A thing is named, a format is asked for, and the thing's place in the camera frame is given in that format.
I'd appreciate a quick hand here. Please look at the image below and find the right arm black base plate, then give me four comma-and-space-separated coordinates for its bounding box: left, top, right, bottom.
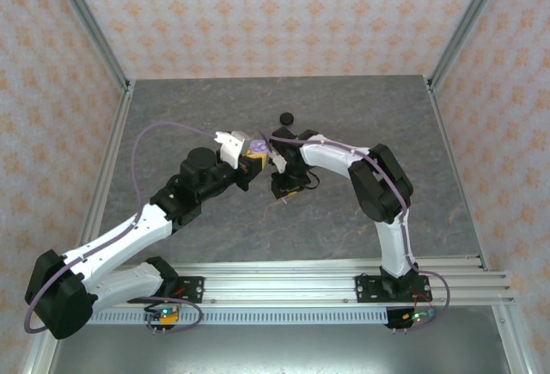
354, 274, 431, 304

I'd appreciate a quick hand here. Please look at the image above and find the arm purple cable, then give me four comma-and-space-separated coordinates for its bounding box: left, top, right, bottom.
23, 121, 220, 334
260, 131, 452, 332

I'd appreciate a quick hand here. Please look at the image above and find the narrow aluminium table edge rail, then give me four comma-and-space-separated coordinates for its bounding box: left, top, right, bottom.
111, 261, 491, 276

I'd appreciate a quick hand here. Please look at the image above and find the wide aluminium mounting rail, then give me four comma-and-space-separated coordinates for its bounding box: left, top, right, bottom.
88, 273, 516, 306

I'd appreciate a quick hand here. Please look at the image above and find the aluminium frame post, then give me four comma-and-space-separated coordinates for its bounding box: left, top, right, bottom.
44, 0, 132, 91
427, 0, 513, 91

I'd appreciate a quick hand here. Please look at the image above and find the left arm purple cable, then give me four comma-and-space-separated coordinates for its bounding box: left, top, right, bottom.
23, 121, 220, 334

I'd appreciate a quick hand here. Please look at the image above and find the right aluminium side rail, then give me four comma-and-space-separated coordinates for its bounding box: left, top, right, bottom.
424, 76, 530, 374

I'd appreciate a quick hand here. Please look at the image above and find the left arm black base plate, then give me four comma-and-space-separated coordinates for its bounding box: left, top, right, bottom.
169, 276, 205, 304

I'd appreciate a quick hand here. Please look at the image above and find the right aluminium frame post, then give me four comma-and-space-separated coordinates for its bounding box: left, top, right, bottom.
427, 0, 513, 91

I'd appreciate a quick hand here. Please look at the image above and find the left aluminium side rail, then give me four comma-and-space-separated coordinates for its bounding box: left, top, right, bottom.
23, 79, 137, 374

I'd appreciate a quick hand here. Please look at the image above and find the slotted grey cable duct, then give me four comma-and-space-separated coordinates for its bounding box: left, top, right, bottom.
89, 308, 390, 326

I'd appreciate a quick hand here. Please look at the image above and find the aluminium side rail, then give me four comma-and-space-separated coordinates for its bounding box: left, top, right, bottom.
424, 76, 530, 374
23, 79, 137, 374

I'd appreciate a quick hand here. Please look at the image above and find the left aluminium frame post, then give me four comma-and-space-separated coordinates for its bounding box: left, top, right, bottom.
44, 0, 132, 91

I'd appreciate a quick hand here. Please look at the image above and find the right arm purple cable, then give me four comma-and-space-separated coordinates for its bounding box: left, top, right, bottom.
260, 131, 452, 332

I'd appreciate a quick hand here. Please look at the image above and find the grey sheet metal panel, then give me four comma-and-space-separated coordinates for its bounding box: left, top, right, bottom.
46, 324, 512, 374

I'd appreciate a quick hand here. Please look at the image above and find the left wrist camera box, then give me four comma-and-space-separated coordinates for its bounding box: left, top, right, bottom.
213, 130, 253, 169

